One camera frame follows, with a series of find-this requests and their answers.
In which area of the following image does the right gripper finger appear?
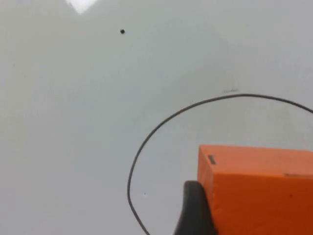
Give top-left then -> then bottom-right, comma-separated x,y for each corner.
173,180 -> 219,235

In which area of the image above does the orange cube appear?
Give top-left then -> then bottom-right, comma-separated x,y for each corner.
197,144 -> 313,235

